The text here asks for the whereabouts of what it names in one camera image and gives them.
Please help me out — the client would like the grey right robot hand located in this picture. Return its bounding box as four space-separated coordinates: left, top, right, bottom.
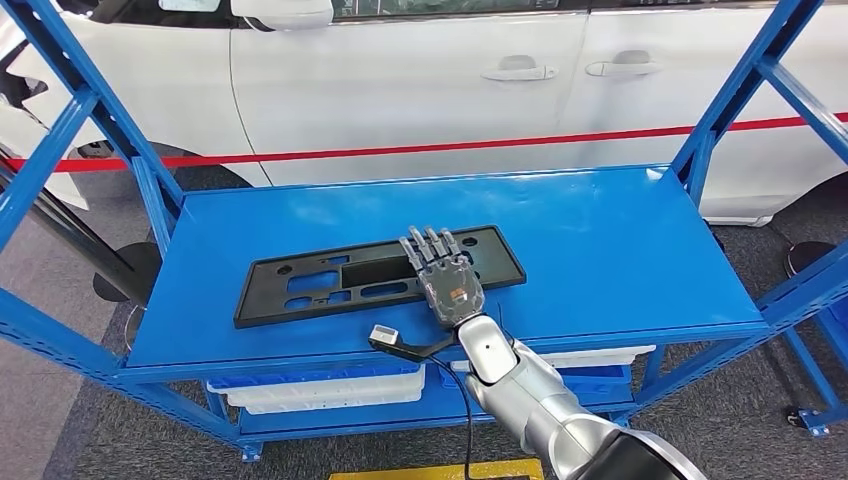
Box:
398 225 487 329

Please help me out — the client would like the black plastic panel part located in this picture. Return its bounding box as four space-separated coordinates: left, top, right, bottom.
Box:
233 224 529 331

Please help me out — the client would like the blue metal shelf rack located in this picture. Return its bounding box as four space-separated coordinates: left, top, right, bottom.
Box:
784 291 848 439
0 0 848 464

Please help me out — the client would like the red barrier belt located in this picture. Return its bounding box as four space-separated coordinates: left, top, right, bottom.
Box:
0 112 848 175

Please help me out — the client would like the white plastic bin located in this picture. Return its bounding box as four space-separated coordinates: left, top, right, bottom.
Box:
243 392 424 416
549 356 629 370
539 345 657 364
208 367 427 407

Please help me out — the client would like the blue plastic bin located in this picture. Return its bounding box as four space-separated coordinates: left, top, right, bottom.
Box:
206 367 427 392
556 364 635 407

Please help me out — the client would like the white car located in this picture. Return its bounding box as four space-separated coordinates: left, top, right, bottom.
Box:
0 0 848 228

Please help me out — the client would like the dark stanchion base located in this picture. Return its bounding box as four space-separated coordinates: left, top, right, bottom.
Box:
783 240 839 280

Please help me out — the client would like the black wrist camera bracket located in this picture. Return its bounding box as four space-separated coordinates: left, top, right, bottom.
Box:
368 334 460 364

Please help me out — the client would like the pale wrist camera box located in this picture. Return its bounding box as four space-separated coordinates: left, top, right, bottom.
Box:
368 324 401 350

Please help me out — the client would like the black camera cable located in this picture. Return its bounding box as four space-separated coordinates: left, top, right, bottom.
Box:
429 356 476 480

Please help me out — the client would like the black stanchion post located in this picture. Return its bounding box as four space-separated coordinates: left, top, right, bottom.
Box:
0 155 164 305

